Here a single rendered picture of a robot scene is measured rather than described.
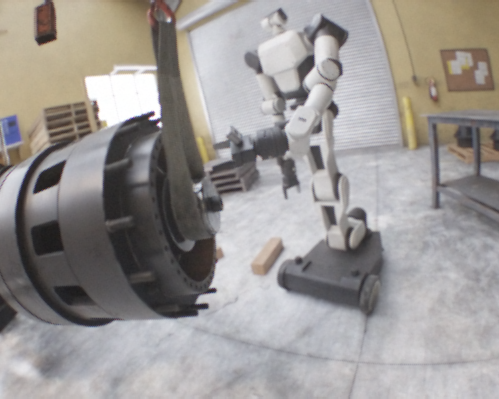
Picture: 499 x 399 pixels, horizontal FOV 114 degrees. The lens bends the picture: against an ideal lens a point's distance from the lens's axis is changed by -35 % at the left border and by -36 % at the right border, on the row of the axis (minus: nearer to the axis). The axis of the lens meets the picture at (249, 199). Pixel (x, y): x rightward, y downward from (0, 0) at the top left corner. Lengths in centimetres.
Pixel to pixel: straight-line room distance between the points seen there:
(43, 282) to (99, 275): 19
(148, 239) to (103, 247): 8
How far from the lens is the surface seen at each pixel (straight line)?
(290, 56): 108
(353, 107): 564
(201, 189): 55
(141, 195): 45
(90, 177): 47
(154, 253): 46
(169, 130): 53
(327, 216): 142
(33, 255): 60
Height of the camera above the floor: 101
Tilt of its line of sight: 16 degrees down
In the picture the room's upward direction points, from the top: 14 degrees counter-clockwise
